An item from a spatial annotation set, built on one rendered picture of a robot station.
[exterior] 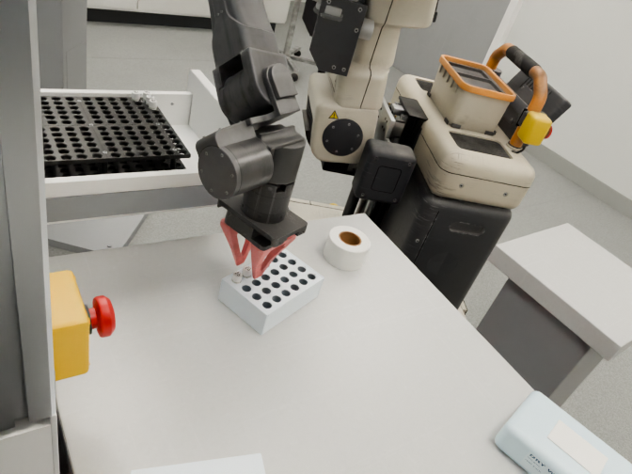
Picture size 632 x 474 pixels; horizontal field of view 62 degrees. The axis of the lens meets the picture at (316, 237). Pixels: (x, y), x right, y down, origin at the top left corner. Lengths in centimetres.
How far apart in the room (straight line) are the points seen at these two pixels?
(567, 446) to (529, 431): 5
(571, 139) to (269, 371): 340
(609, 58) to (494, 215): 251
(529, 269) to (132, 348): 73
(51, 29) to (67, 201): 113
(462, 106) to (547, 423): 87
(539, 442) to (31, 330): 56
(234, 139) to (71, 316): 23
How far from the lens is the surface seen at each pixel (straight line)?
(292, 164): 60
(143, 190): 72
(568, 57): 392
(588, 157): 385
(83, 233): 199
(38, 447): 42
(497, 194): 136
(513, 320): 116
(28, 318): 32
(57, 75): 183
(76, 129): 79
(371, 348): 74
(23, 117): 25
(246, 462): 58
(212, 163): 56
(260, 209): 63
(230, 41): 63
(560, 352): 113
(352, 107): 132
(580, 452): 73
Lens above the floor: 127
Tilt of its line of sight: 35 degrees down
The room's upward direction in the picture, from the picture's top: 18 degrees clockwise
